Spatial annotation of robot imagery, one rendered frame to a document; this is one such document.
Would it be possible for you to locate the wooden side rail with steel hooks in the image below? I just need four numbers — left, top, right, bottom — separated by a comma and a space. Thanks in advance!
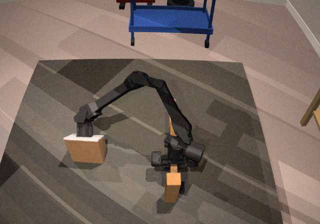
169, 115, 178, 173

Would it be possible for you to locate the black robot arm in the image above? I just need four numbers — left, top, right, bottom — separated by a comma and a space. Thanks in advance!
74, 71, 206, 163

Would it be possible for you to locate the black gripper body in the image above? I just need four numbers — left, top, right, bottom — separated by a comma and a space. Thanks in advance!
151, 150, 198, 168

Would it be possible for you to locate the wooden headboard post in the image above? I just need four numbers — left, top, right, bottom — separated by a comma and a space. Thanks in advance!
164, 172, 181, 203

